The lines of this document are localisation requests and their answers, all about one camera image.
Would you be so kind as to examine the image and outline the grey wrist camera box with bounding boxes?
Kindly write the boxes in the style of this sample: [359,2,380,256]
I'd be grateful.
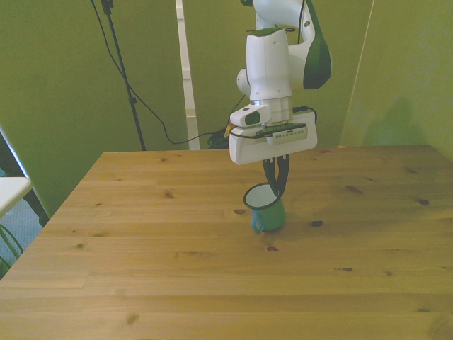
[254,122,309,147]

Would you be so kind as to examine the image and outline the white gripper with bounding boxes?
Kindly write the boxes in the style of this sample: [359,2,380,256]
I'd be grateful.
[229,109,319,196]

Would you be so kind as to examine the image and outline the white side shelf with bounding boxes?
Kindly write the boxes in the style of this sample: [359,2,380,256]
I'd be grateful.
[0,176,33,217]

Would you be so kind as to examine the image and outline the dark metal frame leg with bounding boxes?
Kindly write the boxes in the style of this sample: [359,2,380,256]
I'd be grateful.
[0,123,51,228]

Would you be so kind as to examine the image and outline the green floor cables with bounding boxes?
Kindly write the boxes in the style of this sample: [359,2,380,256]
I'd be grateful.
[0,222,25,276]

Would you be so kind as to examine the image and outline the teal enamel mug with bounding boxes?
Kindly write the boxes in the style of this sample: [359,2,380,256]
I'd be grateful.
[243,181,287,235]

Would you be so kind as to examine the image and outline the white vertical post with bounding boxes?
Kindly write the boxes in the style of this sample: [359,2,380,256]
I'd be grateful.
[174,0,202,150]

